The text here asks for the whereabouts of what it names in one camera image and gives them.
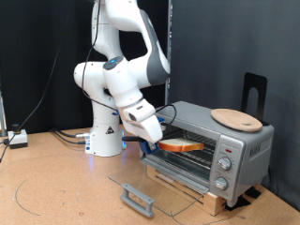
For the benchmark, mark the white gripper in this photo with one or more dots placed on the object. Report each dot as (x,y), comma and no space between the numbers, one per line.
(146,126)

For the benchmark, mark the white bread slice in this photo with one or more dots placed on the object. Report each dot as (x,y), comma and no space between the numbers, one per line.
(181,145)

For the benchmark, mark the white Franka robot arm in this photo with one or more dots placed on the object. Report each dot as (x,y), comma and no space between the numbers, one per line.
(103,137)

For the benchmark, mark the silver oven knob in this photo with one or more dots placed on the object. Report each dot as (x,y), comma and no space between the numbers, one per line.
(224,163)
(220,183)

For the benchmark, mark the wooden block under oven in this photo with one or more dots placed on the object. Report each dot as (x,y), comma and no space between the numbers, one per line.
(212,203)

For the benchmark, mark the silver toaster oven body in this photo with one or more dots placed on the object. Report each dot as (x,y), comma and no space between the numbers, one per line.
(250,150)

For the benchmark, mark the round wooden board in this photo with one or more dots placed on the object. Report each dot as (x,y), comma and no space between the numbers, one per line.
(237,120)

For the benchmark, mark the black foam pad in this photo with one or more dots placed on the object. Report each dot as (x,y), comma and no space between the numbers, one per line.
(253,192)
(238,203)

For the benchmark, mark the vertical metal pole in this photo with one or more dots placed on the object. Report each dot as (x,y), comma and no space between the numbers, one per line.
(169,31)

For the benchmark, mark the black metal bookend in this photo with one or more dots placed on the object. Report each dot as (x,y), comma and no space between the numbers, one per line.
(261,81)

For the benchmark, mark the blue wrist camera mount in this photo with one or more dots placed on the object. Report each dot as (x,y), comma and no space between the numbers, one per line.
(161,120)

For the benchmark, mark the grey metal frame bar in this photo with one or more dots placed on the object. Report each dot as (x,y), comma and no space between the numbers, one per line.
(1,115)

